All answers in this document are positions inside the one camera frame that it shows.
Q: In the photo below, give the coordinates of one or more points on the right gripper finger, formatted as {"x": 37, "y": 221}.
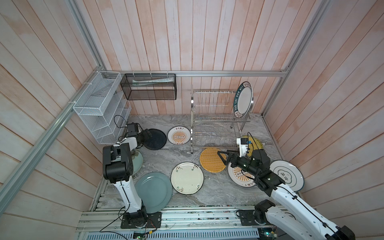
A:
{"x": 232, "y": 153}
{"x": 224, "y": 158}

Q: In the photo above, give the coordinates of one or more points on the large orange sunburst plate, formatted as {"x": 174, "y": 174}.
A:
{"x": 241, "y": 178}

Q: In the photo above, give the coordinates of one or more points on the black round plate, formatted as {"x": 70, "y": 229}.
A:
{"x": 156, "y": 141}

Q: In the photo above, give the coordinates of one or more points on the light green flower plate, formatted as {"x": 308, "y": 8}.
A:
{"x": 138, "y": 160}

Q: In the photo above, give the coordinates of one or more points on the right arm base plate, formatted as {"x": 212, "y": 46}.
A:
{"x": 251, "y": 217}

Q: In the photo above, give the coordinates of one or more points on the stainless steel dish rack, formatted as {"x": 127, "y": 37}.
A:
{"x": 214, "y": 123}

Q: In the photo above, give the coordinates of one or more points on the black wire mesh basket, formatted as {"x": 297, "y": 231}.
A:
{"x": 140, "y": 87}

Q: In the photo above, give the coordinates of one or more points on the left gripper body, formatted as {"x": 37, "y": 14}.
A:
{"x": 144, "y": 136}

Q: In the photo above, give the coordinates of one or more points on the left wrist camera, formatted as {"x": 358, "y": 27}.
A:
{"x": 132, "y": 130}

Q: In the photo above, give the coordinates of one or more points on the white wire mesh shelf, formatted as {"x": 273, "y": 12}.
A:
{"x": 103, "y": 109}

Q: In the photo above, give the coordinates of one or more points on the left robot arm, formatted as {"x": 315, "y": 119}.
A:
{"x": 118, "y": 169}

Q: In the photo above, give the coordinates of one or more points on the cream floral plate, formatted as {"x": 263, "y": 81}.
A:
{"x": 187, "y": 178}

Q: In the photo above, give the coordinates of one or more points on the aluminium frame rail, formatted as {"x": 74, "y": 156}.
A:
{"x": 214, "y": 73}

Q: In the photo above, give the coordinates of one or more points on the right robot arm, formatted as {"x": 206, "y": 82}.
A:
{"x": 287, "y": 210}

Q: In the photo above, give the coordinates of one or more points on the white plate green lettered rim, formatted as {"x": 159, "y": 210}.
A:
{"x": 243, "y": 99}

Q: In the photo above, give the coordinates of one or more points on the large teal plate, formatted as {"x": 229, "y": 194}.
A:
{"x": 155, "y": 190}

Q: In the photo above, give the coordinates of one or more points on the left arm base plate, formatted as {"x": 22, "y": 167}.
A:
{"x": 151, "y": 220}

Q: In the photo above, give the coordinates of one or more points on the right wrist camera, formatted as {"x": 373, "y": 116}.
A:
{"x": 243, "y": 144}

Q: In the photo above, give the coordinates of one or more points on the small orange sunburst plate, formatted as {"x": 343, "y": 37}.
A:
{"x": 179, "y": 135}

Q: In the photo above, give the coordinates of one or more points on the orange woven pattern plate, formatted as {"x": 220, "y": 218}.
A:
{"x": 211, "y": 161}

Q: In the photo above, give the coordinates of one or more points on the white plate black cloud motif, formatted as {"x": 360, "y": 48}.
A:
{"x": 289, "y": 173}

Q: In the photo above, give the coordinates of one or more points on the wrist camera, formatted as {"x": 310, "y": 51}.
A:
{"x": 132, "y": 130}
{"x": 243, "y": 144}

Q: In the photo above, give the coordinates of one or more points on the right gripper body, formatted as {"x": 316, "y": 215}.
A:
{"x": 243, "y": 163}

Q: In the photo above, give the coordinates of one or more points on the yellow woven pattern plate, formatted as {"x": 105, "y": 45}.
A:
{"x": 254, "y": 144}

